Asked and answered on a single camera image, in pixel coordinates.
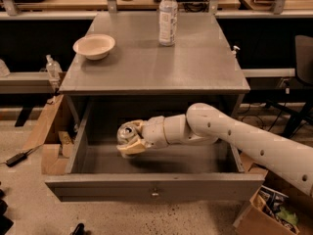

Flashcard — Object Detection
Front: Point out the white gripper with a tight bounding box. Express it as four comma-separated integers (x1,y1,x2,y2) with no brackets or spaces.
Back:
116,116,168,155

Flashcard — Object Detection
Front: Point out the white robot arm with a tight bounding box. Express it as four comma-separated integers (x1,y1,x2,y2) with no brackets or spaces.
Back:
116,103,313,196

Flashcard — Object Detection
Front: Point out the open grey top drawer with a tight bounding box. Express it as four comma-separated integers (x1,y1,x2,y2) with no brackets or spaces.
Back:
45,99,264,202

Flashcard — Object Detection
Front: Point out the grey cabinet counter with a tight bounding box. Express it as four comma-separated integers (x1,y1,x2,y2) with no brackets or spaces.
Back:
59,11,251,125

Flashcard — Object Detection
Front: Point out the small pump bottle behind counter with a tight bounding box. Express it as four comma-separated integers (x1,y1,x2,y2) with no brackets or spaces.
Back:
232,45,241,57

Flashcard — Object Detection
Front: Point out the cardboard box at left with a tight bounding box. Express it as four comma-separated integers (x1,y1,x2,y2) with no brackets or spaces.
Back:
22,95,73,175

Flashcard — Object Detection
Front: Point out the white paper bowl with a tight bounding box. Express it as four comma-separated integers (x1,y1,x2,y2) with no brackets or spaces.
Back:
73,34,115,61

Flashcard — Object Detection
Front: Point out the small bottle on left shelf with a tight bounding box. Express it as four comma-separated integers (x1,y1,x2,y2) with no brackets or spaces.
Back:
46,55,63,79

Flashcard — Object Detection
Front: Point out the black power adapter on floor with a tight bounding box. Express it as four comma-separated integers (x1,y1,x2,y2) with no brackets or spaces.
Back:
6,153,27,167

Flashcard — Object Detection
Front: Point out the clear plastic water bottle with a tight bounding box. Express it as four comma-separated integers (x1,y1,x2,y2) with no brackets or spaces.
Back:
158,0,178,46

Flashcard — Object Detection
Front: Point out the cardboard box with magazines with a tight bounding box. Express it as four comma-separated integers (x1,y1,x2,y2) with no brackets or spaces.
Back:
233,154,313,235

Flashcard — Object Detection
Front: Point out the black office chair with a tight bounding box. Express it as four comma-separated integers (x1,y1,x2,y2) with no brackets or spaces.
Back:
266,35,313,138

